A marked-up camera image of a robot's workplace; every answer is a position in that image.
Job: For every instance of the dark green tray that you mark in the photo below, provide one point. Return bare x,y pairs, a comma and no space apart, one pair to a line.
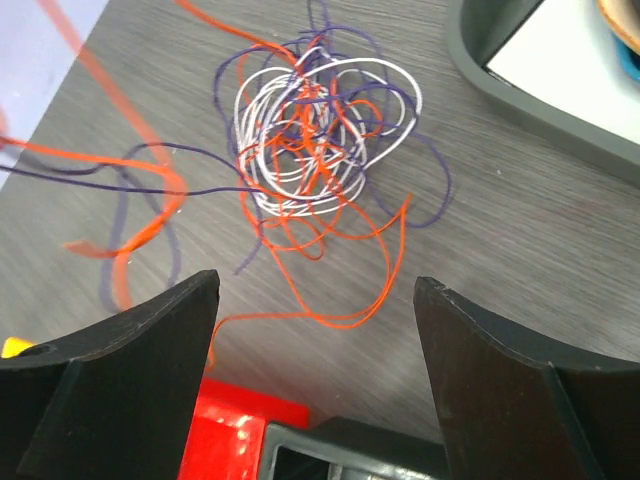
475,30

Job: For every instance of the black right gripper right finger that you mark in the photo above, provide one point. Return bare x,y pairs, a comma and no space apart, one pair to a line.
513,403

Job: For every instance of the black plastic bin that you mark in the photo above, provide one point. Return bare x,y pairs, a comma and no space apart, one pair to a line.
341,448

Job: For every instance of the tan rimmed black plate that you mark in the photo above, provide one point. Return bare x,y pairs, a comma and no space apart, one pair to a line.
622,17

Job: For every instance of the red plastic bin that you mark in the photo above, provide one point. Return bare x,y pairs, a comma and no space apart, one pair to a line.
228,429

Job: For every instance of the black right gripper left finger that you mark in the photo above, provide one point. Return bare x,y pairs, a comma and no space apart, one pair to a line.
114,400

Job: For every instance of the blue plate under plate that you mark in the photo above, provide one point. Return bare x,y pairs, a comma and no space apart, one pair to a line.
628,60

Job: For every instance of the white paper sheet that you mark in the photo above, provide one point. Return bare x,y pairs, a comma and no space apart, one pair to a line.
565,56

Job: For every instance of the yellow plastic bin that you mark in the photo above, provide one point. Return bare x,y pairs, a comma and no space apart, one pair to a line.
13,347

